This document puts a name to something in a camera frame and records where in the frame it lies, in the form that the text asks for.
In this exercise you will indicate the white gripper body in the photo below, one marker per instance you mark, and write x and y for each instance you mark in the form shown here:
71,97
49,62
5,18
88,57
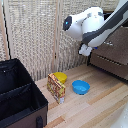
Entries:
85,50

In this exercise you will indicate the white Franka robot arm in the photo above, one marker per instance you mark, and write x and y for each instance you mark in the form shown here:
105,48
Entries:
88,25

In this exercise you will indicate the dark wooden drawer cabinet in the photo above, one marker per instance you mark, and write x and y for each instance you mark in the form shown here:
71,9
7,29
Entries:
91,65

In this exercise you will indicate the yellow bowl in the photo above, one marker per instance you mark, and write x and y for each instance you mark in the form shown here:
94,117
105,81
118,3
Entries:
61,76

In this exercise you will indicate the blue bowl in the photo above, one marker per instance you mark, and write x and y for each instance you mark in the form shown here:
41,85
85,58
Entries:
81,87

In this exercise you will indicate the yellow red snack box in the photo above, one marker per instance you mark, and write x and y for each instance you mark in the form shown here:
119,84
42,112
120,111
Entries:
56,88

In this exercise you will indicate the beige woven folding screen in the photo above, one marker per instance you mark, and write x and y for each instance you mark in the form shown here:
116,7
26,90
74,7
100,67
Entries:
30,33

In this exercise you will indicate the black fabric storage box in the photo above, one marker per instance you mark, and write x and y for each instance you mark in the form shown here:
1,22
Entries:
16,96

